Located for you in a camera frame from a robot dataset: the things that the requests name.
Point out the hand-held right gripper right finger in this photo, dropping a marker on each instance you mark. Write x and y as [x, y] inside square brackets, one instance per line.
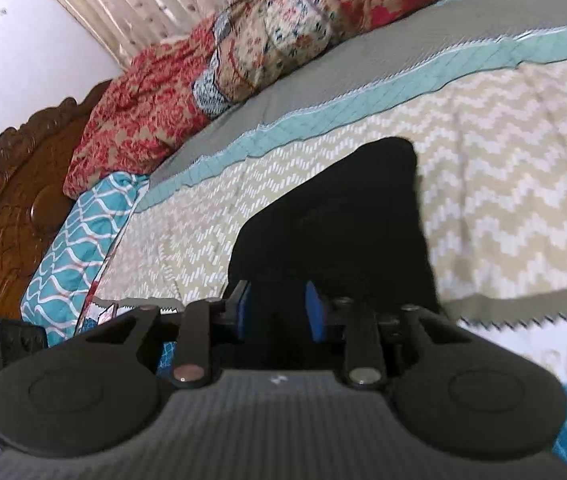
[314, 312]

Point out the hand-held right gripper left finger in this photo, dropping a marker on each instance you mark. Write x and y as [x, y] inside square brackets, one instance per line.
[241, 310]

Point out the black pants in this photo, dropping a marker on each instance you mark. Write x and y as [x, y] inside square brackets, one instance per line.
[343, 220]

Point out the teal wave pattern pillow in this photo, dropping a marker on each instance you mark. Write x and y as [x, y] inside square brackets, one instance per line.
[83, 245]

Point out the carved wooden headboard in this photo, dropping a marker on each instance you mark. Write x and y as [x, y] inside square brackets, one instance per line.
[8, 210]

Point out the patterned bedsheet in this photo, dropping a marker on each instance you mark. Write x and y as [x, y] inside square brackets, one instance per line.
[503, 170]

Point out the red floral patchwork quilt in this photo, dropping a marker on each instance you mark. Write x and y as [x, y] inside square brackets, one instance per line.
[283, 45]

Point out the beige leaf print curtain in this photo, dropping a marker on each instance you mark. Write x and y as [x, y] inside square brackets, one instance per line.
[163, 5]

